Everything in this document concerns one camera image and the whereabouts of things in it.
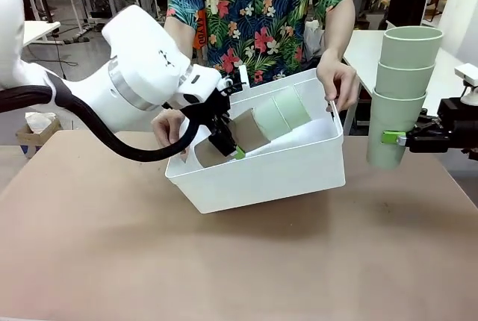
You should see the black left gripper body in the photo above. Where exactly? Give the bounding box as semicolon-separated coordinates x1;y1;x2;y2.
170;87;232;138

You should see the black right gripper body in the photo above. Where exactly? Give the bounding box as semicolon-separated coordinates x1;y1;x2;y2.
437;99;478;152

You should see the pale green plastic cup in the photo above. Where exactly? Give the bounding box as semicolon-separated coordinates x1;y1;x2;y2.
365;87;428;169
273;87;311;130
374;59;437;100
381;26;444;68
253;97;288;139

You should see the brown plastic cup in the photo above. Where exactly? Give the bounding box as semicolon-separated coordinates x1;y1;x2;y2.
228;107;273;150
194;137;240;169

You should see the white plastic basket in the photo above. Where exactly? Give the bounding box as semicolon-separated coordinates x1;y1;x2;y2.
164;67;345;214

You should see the person's right forearm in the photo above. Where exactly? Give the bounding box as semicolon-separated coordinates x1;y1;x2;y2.
164;16;195;60

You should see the person's left forearm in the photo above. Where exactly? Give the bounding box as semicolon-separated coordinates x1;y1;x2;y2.
323;0;356;63

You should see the stack of green cups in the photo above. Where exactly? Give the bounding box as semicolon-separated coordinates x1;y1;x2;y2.
342;29;464;137

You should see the person's right hand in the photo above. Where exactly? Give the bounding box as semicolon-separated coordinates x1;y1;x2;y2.
150;107;190;156

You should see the person's left hand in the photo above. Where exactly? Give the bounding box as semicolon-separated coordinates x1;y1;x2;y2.
316;48;360;112

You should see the floral hawaiian shirt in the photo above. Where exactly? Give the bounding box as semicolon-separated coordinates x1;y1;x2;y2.
166;0;354;87

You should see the black flat panel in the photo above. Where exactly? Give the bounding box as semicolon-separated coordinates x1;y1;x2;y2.
388;0;431;31

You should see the cardboard box with paper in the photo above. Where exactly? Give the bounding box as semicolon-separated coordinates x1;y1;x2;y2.
15;111;63;158

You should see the white desk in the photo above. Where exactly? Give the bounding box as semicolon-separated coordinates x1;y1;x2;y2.
22;20;61;46

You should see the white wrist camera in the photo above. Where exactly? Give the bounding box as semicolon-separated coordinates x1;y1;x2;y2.
454;63;478;106
220;63;249;93

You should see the black left arm hose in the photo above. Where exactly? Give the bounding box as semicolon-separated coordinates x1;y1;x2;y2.
0;84;210;163

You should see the orange lanyard strap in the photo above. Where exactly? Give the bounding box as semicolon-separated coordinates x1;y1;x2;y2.
193;9;208;52

